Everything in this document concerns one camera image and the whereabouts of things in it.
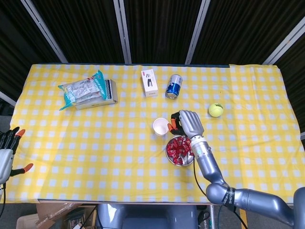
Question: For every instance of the yellow checked tablecloth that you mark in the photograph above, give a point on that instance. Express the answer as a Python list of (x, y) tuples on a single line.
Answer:
[(95, 155)]

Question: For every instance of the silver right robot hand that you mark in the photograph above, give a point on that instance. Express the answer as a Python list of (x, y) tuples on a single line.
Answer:
[(190, 124)]

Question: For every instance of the dark printed carton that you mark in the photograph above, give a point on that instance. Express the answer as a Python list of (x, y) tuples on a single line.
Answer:
[(76, 220)]

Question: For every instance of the round steel plate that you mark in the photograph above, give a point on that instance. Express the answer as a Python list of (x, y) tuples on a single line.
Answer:
[(188, 161)]

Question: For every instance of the black curtain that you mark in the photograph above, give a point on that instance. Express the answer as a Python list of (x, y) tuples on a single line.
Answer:
[(162, 28)]

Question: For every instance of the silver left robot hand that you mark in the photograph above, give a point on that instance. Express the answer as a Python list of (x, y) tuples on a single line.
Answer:
[(6, 164)]

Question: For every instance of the blue drink can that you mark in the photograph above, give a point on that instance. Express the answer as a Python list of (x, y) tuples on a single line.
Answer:
[(175, 86)]

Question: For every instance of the white metal frame post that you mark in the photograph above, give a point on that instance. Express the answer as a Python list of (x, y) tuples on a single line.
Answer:
[(283, 43), (45, 31), (122, 31), (197, 31), (7, 97)]

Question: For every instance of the silver cardboard box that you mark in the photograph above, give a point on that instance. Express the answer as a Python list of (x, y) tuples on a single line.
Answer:
[(112, 93)]

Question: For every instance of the white paper cup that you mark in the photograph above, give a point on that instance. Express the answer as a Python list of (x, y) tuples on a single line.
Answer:
[(160, 126)]

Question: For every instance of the beige box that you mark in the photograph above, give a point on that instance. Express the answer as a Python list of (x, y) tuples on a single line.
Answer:
[(25, 223)]

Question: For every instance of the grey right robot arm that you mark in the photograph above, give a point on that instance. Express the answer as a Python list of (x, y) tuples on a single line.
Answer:
[(207, 164)]

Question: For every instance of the silver teal snack bag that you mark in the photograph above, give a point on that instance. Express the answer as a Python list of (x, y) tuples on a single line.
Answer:
[(81, 91)]

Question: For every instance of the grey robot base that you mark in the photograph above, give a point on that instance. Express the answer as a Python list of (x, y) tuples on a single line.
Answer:
[(147, 217)]

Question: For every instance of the small white product box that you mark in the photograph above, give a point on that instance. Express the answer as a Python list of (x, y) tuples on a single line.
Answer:
[(149, 83)]

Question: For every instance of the brown cardboard box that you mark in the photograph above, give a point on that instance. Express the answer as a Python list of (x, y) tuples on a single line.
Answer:
[(52, 212)]

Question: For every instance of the yellow-green tennis ball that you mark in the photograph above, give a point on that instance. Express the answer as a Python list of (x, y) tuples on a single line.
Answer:
[(216, 110)]

